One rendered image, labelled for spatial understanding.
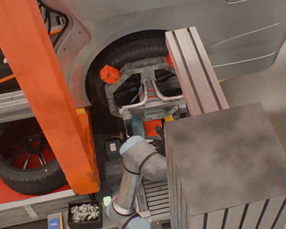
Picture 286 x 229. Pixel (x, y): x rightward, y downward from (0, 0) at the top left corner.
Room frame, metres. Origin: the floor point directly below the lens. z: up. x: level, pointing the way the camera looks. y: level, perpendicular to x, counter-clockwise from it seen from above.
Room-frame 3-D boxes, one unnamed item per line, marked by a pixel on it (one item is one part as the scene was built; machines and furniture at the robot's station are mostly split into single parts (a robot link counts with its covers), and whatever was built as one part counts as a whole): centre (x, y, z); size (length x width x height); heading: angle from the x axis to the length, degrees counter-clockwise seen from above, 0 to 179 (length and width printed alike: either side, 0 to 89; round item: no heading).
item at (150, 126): (1.68, -0.05, 0.48); 0.16 x 0.12 x 0.17; 4
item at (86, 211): (1.02, 0.44, 0.51); 0.20 x 0.14 x 0.13; 86
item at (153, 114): (1.57, -0.06, 0.85); 0.21 x 0.14 x 0.14; 4
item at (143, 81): (1.52, 0.03, 1.03); 0.19 x 0.18 x 0.11; 4
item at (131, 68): (1.65, -0.05, 0.85); 0.54 x 0.07 x 0.54; 94
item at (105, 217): (1.01, 0.48, 0.44); 0.43 x 0.17 x 0.03; 94
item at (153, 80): (1.53, -0.16, 1.03); 0.19 x 0.18 x 0.11; 4
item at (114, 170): (1.53, 0.25, 0.26); 0.42 x 0.18 x 0.35; 4
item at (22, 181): (1.65, 0.81, 0.39); 0.66 x 0.66 x 0.24
